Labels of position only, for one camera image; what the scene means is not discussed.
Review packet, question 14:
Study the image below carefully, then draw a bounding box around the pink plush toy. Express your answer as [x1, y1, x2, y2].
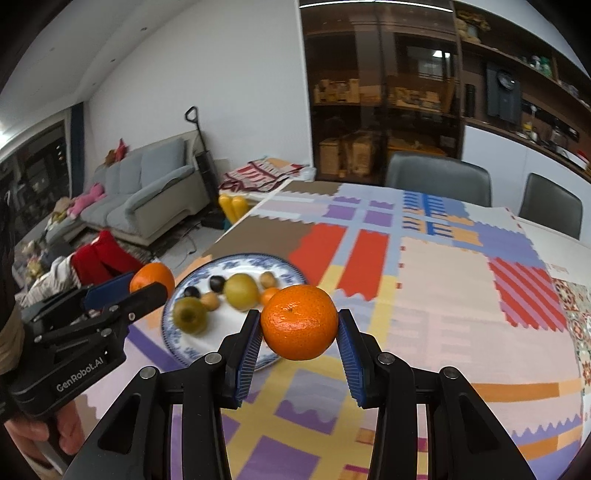
[67, 183, 107, 217]

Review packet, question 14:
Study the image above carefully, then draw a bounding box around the striped grey cloth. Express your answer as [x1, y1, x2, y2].
[18, 258, 79, 305]

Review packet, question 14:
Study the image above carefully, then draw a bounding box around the patterned placemat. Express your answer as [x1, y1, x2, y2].
[551, 277, 591, 384]

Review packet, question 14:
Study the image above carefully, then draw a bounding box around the patchwork tablecloth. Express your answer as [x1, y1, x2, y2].
[74, 180, 587, 480]

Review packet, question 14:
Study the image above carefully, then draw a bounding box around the grey dining chair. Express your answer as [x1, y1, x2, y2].
[517, 173, 583, 241]
[385, 152, 492, 208]

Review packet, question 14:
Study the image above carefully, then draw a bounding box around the orange mandarin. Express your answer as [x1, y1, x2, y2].
[260, 285, 339, 361]
[129, 262, 176, 301]

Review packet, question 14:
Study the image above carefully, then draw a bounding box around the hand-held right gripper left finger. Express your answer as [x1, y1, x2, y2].
[60, 309, 262, 480]

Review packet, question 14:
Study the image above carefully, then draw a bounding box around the dark grey appliance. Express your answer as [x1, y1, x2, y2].
[486, 63, 522, 124]

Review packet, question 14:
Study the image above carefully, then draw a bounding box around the black upright vacuum cleaner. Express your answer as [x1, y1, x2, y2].
[185, 106, 225, 229]

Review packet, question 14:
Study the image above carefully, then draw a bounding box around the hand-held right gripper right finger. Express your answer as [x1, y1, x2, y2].
[336, 309, 539, 480]

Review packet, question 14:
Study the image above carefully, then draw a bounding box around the red plush toy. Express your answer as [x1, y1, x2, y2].
[105, 138, 130, 164]

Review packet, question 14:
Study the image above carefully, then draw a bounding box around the green apple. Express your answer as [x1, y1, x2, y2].
[172, 296, 208, 335]

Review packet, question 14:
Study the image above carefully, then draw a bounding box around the grey sofa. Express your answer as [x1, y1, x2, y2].
[46, 136, 208, 247]

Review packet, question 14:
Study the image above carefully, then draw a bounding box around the red striped folded cloth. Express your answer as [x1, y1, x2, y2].
[218, 159, 310, 193]

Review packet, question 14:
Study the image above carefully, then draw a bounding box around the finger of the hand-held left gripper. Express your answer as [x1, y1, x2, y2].
[21, 272, 134, 337]
[37, 282, 168, 354]

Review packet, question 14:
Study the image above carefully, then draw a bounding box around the person's left hand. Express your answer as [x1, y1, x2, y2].
[4, 399, 100, 457]

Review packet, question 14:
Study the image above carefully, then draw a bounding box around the blue floral white plate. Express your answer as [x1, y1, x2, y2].
[161, 253, 309, 370]

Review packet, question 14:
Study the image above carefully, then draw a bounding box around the yellow-green round fruit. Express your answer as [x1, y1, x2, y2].
[224, 273, 260, 310]

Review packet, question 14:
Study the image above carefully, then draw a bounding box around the yellow and teal children's chair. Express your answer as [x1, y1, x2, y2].
[218, 194, 250, 224]

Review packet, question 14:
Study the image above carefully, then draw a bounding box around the cardboard box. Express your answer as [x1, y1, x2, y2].
[342, 131, 375, 176]
[318, 138, 342, 176]

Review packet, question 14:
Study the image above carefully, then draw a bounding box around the dark wooden shelf cabinet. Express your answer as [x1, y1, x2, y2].
[300, 0, 467, 188]

